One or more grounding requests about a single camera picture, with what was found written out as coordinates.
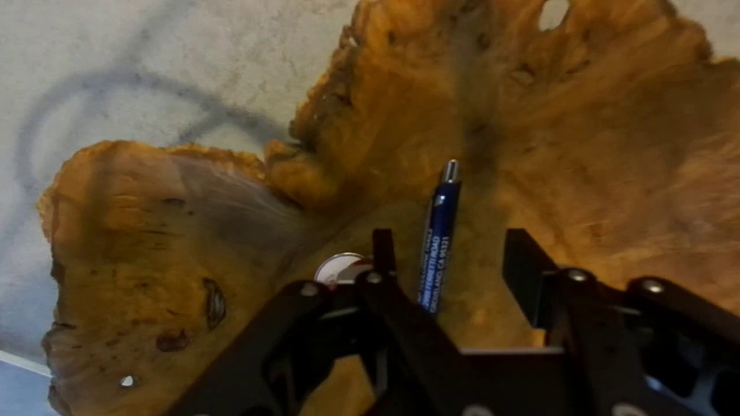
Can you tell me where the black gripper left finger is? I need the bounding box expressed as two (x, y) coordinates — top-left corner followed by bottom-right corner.
(165, 227), (465, 416)

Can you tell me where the burl wood key bowl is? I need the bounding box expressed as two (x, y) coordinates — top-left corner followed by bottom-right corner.
(40, 0), (740, 416)

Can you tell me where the blue pen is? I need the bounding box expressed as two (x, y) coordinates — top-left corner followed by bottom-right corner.
(417, 159), (460, 311)

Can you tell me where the white round item in bowl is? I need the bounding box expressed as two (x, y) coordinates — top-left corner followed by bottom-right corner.
(316, 252), (372, 287)

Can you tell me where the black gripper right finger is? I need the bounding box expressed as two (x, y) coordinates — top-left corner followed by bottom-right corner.
(502, 228), (740, 416)

